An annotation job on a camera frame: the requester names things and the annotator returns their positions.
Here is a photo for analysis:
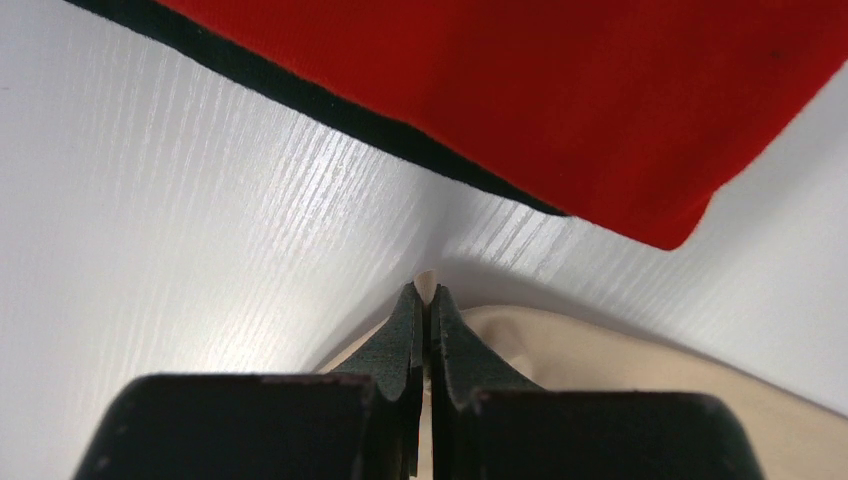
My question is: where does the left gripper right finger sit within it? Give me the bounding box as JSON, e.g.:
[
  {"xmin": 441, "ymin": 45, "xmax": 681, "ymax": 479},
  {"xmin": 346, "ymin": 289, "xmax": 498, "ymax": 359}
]
[{"xmin": 430, "ymin": 286, "xmax": 763, "ymax": 479}]

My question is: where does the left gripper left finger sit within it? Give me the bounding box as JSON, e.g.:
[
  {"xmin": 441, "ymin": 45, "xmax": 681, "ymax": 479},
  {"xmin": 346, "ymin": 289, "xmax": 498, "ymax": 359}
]
[{"xmin": 76, "ymin": 284, "xmax": 423, "ymax": 479}]

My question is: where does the beige t shirt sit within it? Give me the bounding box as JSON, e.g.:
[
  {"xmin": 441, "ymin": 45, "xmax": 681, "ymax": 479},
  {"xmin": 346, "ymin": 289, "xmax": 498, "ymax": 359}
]
[{"xmin": 324, "ymin": 274, "xmax": 847, "ymax": 479}]

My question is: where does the folded red t shirt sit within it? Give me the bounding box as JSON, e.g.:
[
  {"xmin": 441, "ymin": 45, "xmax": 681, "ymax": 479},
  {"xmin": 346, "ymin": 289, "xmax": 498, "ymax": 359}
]
[{"xmin": 168, "ymin": 1, "xmax": 847, "ymax": 250}]

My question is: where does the folded black t shirt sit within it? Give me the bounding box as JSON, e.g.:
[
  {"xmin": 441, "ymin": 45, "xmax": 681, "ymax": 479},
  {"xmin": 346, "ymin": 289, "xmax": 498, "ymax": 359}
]
[{"xmin": 70, "ymin": 0, "xmax": 569, "ymax": 217}]

